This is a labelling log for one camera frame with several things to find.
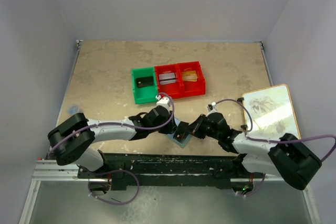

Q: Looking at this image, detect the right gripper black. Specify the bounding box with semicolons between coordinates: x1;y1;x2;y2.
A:
183;114;221;141

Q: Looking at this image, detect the black credit card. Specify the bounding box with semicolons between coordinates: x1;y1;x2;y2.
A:
174;121;189;143

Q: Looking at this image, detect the green card holder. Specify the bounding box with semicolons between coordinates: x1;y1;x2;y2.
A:
166;118;192;148

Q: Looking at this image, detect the gold credit card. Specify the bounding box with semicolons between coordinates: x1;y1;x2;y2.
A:
181;70;198;82

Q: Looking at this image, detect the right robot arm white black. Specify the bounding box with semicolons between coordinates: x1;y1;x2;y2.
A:
186;112;322;190

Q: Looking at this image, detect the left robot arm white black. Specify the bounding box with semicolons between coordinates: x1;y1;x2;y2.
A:
47;105;174;178

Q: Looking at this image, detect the silver card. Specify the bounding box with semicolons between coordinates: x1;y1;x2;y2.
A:
159;72;176;85

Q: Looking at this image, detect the middle red plastic bin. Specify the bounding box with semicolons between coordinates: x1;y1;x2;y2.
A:
154;64;182;99

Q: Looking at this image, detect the red plastic bin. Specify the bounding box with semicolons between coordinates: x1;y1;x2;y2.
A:
177;61;206;97
154;64;182;99

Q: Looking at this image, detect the green plastic bin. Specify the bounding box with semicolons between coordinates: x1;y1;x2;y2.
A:
131;67;158;104

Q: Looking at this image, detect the right red plastic bin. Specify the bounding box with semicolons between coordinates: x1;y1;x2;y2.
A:
177;61;206;97

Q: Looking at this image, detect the white tray with gold rim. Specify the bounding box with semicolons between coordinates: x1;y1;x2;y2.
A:
242;84;301;140

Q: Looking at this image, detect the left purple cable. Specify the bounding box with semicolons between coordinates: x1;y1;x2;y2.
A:
47;92;175;156

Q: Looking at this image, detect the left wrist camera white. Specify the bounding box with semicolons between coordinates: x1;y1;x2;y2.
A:
155;94;171;110

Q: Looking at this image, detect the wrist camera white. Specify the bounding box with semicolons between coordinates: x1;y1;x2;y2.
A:
207;102;217;112
155;94;171;110

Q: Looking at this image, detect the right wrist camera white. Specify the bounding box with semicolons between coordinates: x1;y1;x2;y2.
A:
207;102;217;112

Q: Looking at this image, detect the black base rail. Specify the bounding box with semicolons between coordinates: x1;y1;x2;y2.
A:
78;153;262;190

